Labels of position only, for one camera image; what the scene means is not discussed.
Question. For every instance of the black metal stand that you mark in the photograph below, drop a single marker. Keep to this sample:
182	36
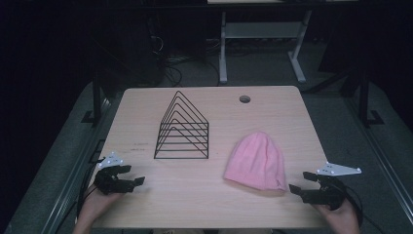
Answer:
96	97
365	97

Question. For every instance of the white metal desk frame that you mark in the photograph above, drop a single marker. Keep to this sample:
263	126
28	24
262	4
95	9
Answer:
259	30

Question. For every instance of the pink knit beanie hat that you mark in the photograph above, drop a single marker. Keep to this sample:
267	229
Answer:
256	162

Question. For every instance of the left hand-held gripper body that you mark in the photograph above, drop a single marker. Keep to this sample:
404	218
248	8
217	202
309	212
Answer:
108	185

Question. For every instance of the person's left hand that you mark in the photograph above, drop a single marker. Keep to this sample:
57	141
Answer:
95	203

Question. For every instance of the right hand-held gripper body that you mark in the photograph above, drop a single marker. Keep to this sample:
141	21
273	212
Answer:
328	195

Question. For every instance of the person's right hand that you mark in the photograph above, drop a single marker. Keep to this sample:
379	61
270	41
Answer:
341	219

